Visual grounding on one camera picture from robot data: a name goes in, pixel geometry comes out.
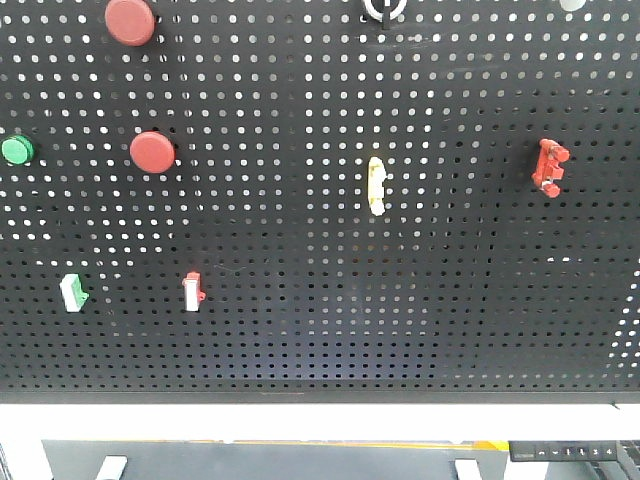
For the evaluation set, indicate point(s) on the white table frame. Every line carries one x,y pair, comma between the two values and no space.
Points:
25,426

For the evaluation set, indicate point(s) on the black desk control panel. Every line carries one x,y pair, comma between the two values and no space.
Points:
563,451

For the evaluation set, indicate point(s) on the yellow white switch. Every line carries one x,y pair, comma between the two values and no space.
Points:
377,175

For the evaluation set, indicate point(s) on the lower red round button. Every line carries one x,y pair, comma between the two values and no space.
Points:
152,152

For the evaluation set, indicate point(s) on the green white toggle switch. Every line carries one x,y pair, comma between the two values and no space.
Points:
73,295

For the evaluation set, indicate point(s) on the red plastic clip switch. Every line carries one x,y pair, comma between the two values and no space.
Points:
549,167

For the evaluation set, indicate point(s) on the red round button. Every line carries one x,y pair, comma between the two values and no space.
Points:
130,22
152,152

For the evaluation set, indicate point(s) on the upper red round button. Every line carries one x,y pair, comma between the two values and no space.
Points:
130,22

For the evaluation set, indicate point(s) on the white black rotary knob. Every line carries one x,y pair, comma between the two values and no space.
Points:
385,11

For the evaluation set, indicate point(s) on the grey knob top right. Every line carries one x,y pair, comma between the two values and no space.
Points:
572,5

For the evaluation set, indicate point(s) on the red white toggle switch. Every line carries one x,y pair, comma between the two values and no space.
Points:
193,294

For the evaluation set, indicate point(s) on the black perforated pegboard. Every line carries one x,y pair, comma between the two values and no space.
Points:
473,285

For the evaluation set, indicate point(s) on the green round button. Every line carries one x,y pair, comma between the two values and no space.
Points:
18,149

